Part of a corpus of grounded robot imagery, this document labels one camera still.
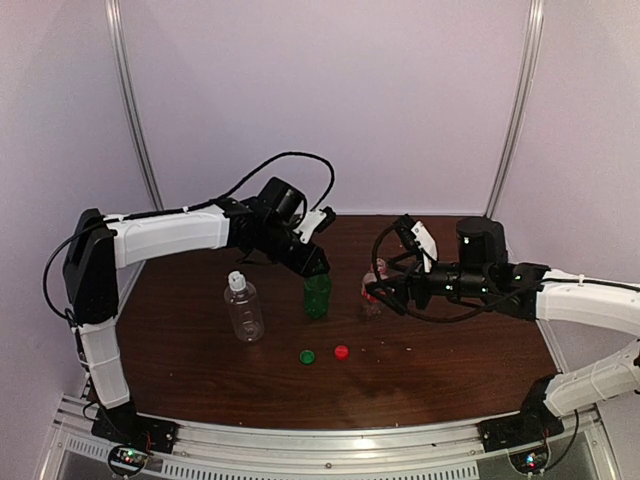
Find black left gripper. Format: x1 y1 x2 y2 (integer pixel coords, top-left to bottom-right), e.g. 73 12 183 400
258 219 330 277

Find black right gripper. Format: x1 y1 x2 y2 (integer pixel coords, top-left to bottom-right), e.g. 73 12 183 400
366 249 492 316

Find green plastic bottle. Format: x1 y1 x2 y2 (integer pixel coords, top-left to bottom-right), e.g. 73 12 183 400
303 274 332 319

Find red label cola bottle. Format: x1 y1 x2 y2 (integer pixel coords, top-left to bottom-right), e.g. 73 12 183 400
360 258 388 321

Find clear bottle white cap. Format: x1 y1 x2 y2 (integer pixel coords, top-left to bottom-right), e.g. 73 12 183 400
224 270 265 343

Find red bottle cap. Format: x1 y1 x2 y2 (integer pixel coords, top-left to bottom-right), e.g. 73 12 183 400
334 345 350 361

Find green bottle cap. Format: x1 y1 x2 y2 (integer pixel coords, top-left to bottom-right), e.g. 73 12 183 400
299 350 316 365

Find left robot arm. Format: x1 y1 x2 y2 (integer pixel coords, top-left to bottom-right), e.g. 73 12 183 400
62 177 335 444

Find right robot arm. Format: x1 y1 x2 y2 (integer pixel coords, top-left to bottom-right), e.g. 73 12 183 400
364 215 639 442

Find right circuit board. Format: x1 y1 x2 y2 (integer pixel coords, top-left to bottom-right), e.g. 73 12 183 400
509 450 549 475

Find circuit board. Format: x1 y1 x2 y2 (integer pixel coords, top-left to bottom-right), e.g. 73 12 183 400
509 450 549 475
107 446 149 476

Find left circuit board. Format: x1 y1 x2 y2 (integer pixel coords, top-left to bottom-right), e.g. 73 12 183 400
107 446 149 476

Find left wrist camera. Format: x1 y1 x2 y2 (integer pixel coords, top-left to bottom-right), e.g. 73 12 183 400
294 206 336 244

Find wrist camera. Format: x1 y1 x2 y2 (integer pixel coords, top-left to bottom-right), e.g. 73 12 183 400
394 214 438 273
294 206 336 244

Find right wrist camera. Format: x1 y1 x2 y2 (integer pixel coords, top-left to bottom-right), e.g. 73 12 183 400
394 214 438 273

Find right black braided cable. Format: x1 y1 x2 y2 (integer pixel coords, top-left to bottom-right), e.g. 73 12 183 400
371 222 541 325

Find black braided cable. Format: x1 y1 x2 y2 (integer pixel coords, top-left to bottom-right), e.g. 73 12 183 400
42 151 336 321
371 222 541 325

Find left black braided cable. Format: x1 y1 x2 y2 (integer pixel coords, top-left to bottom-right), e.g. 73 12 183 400
42 151 336 321

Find front aluminium rail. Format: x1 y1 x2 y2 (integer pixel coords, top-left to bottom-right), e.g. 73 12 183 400
49 394 609 480

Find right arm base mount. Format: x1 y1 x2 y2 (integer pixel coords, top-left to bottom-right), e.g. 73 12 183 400
478 411 564 453

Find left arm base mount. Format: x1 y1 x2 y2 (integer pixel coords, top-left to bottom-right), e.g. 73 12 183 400
91 417 178 454

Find right aluminium frame post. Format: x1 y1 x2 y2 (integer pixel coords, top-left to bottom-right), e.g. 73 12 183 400
484 0 545 218

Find aluminium frame post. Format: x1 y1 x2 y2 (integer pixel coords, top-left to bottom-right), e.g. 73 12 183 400
104 0 164 210
484 0 545 218

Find left aluminium frame post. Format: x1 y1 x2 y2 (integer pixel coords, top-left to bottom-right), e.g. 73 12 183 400
104 0 164 210

